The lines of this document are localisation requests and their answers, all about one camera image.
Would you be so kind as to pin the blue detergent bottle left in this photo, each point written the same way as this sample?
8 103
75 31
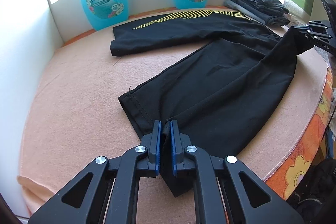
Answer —
104 13

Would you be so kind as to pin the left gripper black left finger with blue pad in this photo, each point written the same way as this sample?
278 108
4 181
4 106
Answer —
106 190

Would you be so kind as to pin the stack of folded dark clothes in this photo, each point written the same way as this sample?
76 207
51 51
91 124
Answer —
268 12

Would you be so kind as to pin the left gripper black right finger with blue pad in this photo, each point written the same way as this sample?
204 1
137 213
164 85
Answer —
226 190

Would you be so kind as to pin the black pants yellow stripes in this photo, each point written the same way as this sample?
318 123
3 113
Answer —
222 94

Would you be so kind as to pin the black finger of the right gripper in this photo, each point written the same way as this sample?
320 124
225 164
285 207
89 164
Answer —
307 32

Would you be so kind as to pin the orange floral bed sheet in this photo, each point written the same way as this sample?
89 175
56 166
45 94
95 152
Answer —
286 146

